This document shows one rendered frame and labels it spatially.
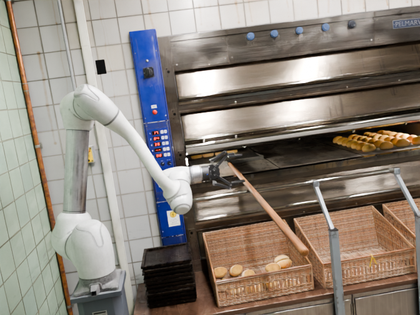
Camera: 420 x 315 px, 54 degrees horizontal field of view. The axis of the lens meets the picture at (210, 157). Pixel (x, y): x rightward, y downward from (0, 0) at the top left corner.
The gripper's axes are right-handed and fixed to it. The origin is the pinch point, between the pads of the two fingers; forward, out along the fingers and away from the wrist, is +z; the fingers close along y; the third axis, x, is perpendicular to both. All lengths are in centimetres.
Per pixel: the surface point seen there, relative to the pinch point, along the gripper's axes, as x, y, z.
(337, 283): 5, 68, 43
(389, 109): -54, -13, 109
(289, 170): -55, 18, 40
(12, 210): -3, 5, -116
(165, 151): -52, -7, -38
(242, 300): -5, 74, -7
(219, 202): -55, 32, -9
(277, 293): -5, 74, 12
